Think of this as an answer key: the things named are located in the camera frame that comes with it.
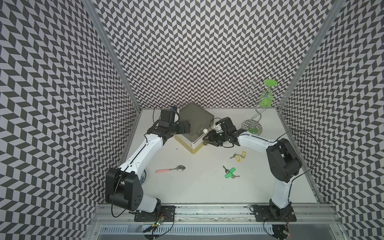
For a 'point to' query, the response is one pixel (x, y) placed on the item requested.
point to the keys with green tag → (229, 172)
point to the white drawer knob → (205, 130)
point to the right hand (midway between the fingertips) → (205, 141)
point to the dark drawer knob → (205, 143)
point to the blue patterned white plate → (142, 177)
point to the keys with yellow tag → (237, 156)
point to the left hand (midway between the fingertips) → (182, 126)
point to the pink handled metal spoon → (179, 168)
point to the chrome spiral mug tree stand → (268, 95)
